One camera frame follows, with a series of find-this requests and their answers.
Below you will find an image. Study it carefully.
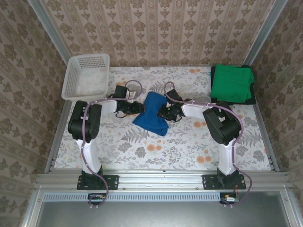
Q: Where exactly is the grey slotted cable duct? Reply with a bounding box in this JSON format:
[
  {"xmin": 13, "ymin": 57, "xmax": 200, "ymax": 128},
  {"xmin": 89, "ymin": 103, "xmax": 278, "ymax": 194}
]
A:
[{"xmin": 42, "ymin": 192, "xmax": 222, "ymax": 202}]

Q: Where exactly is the blue printed t-shirt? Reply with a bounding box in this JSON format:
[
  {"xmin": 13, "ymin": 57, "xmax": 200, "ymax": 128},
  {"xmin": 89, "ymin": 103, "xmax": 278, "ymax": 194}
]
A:
[{"xmin": 132, "ymin": 91, "xmax": 169, "ymax": 137}]

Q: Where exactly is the aluminium cross rail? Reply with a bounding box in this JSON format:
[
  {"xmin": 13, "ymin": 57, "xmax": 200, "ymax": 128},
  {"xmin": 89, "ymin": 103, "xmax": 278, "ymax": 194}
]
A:
[{"xmin": 35, "ymin": 171, "xmax": 291, "ymax": 190}]

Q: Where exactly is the white perforated plastic basket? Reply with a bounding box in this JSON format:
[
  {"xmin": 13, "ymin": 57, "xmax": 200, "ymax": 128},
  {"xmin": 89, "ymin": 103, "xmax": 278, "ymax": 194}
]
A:
[{"xmin": 61, "ymin": 53, "xmax": 111, "ymax": 100}]

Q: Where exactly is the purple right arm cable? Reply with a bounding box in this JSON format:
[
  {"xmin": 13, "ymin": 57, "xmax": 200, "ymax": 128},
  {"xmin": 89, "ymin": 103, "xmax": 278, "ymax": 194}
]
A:
[{"xmin": 163, "ymin": 81, "xmax": 253, "ymax": 209}]

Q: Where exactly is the green folded t-shirt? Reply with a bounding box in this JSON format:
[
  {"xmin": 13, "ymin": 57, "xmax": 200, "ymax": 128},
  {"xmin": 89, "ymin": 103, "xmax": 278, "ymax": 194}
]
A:
[{"xmin": 210, "ymin": 64, "xmax": 255, "ymax": 104}]

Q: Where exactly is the aluminium corner post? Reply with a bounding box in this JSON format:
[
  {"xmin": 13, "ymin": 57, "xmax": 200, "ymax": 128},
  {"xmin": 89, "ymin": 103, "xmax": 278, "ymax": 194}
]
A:
[
  {"xmin": 27, "ymin": 0, "xmax": 72, "ymax": 65},
  {"xmin": 242, "ymin": 0, "xmax": 289, "ymax": 67}
]

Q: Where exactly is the grey metal panel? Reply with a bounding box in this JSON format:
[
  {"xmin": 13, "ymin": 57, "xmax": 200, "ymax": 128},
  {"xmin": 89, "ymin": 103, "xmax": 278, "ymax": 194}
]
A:
[{"xmin": 22, "ymin": 186, "xmax": 303, "ymax": 227}]

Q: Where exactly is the small connector board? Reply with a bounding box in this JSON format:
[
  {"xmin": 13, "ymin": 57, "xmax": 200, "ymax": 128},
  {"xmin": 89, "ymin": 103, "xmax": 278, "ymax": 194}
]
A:
[
  {"xmin": 88, "ymin": 192, "xmax": 107, "ymax": 206},
  {"xmin": 220, "ymin": 192, "xmax": 240, "ymax": 205}
]

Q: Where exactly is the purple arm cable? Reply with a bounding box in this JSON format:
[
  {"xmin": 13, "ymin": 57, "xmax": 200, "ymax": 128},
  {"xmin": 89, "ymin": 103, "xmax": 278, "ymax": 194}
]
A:
[
  {"xmin": 163, "ymin": 81, "xmax": 253, "ymax": 209},
  {"xmin": 80, "ymin": 79, "xmax": 143, "ymax": 210}
]

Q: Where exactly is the floral tablecloth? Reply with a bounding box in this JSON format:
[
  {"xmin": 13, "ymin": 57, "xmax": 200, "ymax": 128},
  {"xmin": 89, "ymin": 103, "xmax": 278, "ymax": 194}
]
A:
[{"xmin": 53, "ymin": 66, "xmax": 273, "ymax": 171}]

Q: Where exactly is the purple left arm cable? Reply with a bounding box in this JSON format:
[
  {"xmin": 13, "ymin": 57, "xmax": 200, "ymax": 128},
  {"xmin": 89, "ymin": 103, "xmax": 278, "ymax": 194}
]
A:
[{"xmin": 80, "ymin": 79, "xmax": 143, "ymax": 210}]

